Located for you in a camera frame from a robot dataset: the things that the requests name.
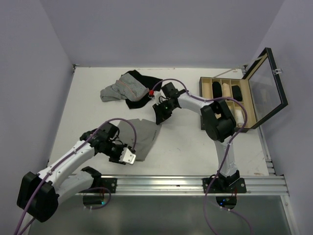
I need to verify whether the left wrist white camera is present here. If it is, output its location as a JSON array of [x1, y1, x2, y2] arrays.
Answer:
[[120, 148, 136, 165]]

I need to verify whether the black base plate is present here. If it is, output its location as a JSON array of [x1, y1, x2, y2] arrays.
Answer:
[[98, 177, 117, 193], [202, 177, 247, 194]]

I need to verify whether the wooden compartment box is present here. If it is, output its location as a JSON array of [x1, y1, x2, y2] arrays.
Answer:
[[199, 77, 257, 133]]

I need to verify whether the purple cable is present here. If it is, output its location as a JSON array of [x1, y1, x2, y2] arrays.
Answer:
[[150, 78, 252, 235], [13, 117, 138, 235]]

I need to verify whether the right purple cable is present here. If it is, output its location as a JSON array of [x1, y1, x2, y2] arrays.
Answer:
[[150, 78, 252, 235]]

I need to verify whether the black rolled underwear left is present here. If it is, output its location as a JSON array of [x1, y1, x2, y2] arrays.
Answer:
[[212, 81, 223, 98]]

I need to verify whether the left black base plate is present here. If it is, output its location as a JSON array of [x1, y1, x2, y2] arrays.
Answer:
[[98, 177, 117, 193]]

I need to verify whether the glass box lid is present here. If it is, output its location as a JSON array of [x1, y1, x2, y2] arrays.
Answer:
[[240, 47, 288, 129]]

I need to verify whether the black rolled underwear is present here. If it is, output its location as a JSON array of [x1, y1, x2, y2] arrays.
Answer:
[[212, 81, 223, 98], [232, 85, 243, 102]]

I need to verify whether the black rolled underwear right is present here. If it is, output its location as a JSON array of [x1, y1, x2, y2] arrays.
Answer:
[[232, 85, 243, 102]]

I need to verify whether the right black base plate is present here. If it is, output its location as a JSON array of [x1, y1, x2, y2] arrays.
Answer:
[[202, 177, 247, 194]]

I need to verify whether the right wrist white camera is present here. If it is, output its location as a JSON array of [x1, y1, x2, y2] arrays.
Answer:
[[148, 90, 162, 102]]

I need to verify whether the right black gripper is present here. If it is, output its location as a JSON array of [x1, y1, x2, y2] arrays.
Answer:
[[153, 99, 176, 124]]

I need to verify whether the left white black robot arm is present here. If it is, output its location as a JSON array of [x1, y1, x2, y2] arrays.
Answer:
[[17, 120, 137, 222]]

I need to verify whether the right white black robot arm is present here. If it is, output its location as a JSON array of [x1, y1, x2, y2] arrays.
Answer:
[[153, 82, 240, 192]]

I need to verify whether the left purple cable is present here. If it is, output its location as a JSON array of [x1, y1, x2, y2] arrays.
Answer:
[[13, 117, 138, 235]]

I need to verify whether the striped grey underwear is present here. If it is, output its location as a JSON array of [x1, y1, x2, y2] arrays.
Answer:
[[100, 73, 149, 102]]

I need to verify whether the aluminium mounting rail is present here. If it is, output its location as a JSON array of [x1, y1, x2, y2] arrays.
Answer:
[[73, 174, 291, 196]]

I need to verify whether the wrist white camera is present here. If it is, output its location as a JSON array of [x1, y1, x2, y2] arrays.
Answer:
[[120, 148, 136, 165], [148, 90, 162, 102]]

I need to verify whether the white rolled underwear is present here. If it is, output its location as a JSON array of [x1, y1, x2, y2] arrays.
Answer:
[[235, 109, 245, 127]]

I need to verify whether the beige rolled underwear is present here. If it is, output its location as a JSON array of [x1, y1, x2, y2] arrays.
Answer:
[[222, 83, 232, 97]]

